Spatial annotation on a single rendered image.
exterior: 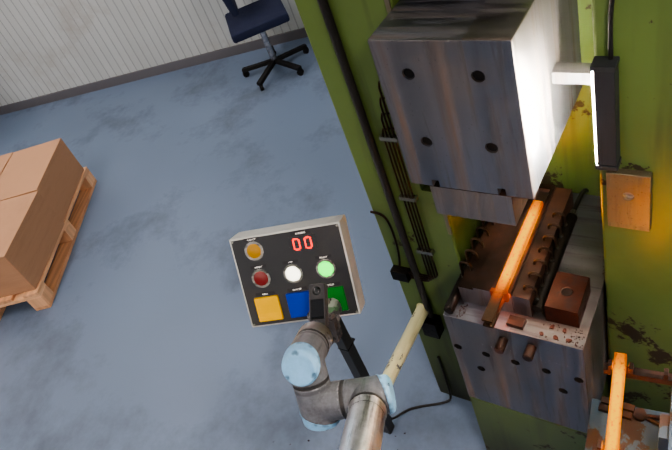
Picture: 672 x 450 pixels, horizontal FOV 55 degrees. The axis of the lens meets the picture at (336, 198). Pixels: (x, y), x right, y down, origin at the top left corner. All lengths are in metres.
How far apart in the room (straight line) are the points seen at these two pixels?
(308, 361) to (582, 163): 1.01
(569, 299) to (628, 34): 0.73
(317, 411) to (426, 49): 0.86
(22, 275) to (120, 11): 2.61
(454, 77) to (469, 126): 0.12
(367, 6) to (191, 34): 4.34
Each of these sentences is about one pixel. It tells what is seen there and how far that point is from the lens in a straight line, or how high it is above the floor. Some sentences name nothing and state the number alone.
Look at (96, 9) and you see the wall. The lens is 5.91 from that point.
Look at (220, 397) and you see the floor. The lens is 3.14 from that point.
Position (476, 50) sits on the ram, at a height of 1.74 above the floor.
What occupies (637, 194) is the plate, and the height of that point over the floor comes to 1.30.
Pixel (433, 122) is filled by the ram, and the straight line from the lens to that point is 1.39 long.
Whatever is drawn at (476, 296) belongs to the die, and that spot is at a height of 0.95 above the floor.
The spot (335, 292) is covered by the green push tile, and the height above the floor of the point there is 1.03.
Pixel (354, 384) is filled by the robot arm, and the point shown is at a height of 1.10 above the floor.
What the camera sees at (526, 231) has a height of 1.01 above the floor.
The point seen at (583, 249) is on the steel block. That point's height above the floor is 0.91.
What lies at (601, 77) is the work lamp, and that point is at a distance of 1.34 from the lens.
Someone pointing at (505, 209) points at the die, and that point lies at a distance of 1.50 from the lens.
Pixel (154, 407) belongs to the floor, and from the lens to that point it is 3.30.
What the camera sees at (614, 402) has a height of 0.93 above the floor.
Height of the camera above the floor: 2.38
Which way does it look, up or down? 40 degrees down
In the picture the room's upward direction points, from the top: 23 degrees counter-clockwise
